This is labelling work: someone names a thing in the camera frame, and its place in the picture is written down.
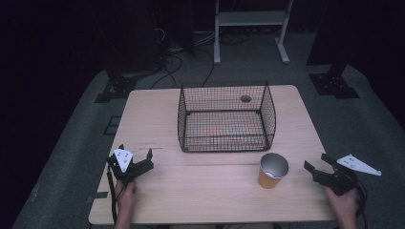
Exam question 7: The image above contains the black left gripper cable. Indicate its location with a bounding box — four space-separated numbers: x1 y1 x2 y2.
106 164 118 224

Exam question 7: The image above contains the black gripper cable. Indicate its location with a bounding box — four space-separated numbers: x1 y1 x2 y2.
106 164 118 224
352 180 370 229

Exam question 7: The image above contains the person's left hand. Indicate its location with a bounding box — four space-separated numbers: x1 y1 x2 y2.
114 179 139 215

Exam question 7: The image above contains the black stand with base plate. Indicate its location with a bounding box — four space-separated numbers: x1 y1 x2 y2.
306 0 361 100
94 47 161 104

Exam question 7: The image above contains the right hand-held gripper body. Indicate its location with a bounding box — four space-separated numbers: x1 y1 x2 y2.
313 154 382 197

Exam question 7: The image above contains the person's right hand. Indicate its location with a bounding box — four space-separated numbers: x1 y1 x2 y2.
323 185 360 221

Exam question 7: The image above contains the black wire mesh basket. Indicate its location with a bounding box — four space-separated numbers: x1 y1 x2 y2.
177 80 278 154

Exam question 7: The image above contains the black floor cable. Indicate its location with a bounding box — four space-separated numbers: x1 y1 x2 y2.
149 52 184 91
202 47 216 89

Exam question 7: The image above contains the black tape strip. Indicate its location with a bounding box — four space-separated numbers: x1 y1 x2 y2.
86 191 110 204

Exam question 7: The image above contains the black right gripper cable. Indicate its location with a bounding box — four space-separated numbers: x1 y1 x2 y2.
352 180 370 229

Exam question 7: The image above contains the orange paper cup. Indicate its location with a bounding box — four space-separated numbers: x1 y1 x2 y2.
257 152 290 190

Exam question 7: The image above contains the white metal stand frame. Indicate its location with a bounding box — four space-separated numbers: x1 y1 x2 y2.
213 0 295 66

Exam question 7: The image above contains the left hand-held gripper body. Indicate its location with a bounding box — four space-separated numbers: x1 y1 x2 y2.
106 149 155 184

